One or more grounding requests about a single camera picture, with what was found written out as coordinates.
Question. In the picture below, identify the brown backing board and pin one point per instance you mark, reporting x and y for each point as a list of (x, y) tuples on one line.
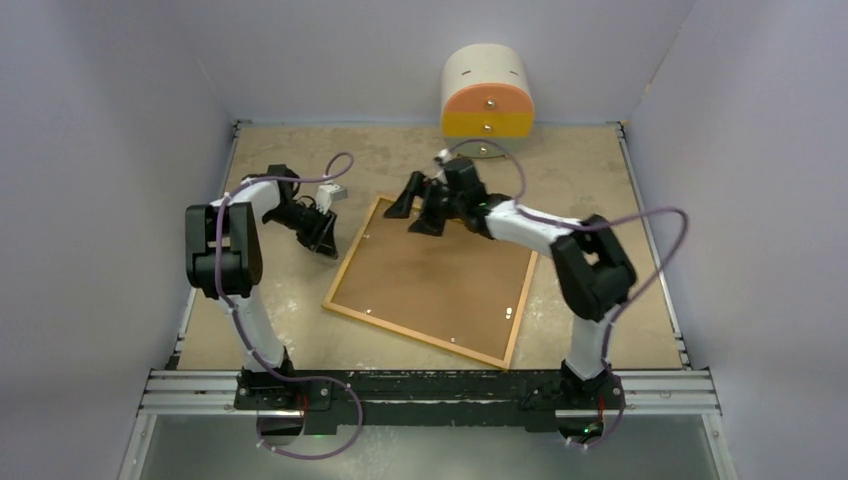
[(437, 285)]

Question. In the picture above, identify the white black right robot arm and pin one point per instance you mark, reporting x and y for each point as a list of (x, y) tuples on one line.
[(594, 273)]

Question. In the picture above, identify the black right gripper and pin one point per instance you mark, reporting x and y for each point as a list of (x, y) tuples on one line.
[(429, 223)]

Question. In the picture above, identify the aluminium rail frame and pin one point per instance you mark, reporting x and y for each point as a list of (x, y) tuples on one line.
[(187, 427)]

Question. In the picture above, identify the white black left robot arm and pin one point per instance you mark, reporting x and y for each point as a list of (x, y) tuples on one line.
[(224, 259)]

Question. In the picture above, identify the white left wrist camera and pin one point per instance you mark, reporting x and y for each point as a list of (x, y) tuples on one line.
[(327, 193)]

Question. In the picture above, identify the round pastel drawer cabinet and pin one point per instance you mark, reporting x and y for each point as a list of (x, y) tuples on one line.
[(486, 104)]

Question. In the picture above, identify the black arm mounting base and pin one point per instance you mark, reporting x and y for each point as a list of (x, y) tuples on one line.
[(538, 401)]

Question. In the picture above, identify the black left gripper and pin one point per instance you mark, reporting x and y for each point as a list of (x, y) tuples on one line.
[(321, 237)]

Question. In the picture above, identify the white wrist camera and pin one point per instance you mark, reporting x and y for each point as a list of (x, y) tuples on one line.
[(327, 193), (440, 161)]

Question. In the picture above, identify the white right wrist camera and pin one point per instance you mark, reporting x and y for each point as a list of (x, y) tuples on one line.
[(440, 161)]

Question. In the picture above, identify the yellow wooden picture frame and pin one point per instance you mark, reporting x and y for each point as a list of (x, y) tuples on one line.
[(344, 278)]

